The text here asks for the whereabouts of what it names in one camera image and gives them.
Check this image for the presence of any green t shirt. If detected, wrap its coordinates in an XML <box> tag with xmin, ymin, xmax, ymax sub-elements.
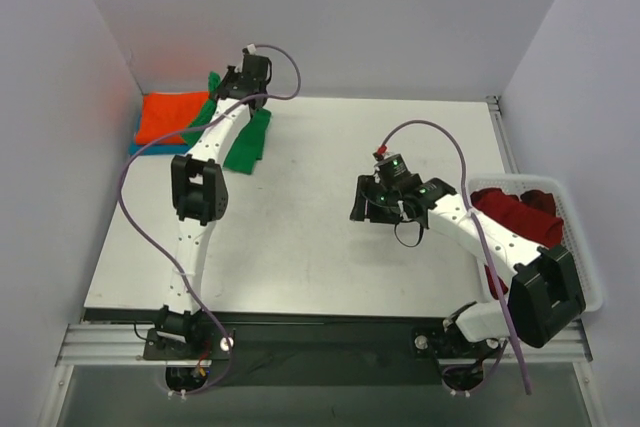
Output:
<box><xmin>187</xmin><ymin>71</ymin><xmax>272</xmax><ymax>175</ymax></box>

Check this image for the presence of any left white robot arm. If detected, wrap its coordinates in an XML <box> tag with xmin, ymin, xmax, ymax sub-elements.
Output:
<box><xmin>155</xmin><ymin>45</ymin><xmax>272</xmax><ymax>359</ymax></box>

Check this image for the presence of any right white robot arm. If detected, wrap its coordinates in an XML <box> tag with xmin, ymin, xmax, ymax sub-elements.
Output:
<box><xmin>350</xmin><ymin>154</ymin><xmax>587</xmax><ymax>355</ymax></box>

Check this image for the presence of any folded orange t shirt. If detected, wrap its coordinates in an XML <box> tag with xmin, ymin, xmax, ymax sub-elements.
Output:
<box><xmin>134</xmin><ymin>91</ymin><xmax>209</xmax><ymax>145</ymax></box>

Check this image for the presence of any folded blue t shirt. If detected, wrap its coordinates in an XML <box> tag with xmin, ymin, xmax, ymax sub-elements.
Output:
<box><xmin>128</xmin><ymin>114</ymin><xmax>189</xmax><ymax>157</ymax></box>

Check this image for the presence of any dark red t shirt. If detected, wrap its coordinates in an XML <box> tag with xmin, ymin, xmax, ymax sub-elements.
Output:
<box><xmin>472</xmin><ymin>186</ymin><xmax>565</xmax><ymax>298</ymax></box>

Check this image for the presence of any white plastic basket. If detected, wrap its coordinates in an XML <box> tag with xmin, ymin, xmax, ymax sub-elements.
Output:
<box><xmin>467</xmin><ymin>173</ymin><xmax>604</xmax><ymax>313</ymax></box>

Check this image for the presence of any black thin cable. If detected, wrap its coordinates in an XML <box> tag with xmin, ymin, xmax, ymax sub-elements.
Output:
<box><xmin>392</xmin><ymin>196</ymin><xmax>429</xmax><ymax>249</ymax></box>

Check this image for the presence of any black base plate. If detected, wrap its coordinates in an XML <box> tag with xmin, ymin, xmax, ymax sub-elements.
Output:
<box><xmin>143</xmin><ymin>313</ymin><xmax>498</xmax><ymax>389</ymax></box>

